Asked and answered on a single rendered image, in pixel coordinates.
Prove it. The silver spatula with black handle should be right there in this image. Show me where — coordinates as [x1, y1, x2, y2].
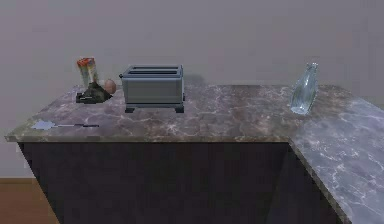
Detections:
[30, 119, 100, 131]

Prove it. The grey metal toaster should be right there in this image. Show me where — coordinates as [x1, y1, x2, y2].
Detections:
[118, 64, 186, 114]

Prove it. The red topped glass shaker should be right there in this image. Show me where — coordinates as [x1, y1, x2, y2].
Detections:
[76, 57, 100, 88]

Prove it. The brown egg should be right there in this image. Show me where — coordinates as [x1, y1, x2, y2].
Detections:
[103, 78, 118, 95]

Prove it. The clear glass bottle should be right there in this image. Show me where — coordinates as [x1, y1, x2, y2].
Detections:
[289, 62, 320, 115]

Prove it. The dark green lumpy object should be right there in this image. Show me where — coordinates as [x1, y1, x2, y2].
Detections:
[75, 81, 114, 105]

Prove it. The dark marble topped kitchen counter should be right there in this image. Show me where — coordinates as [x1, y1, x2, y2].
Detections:
[4, 83, 384, 224]

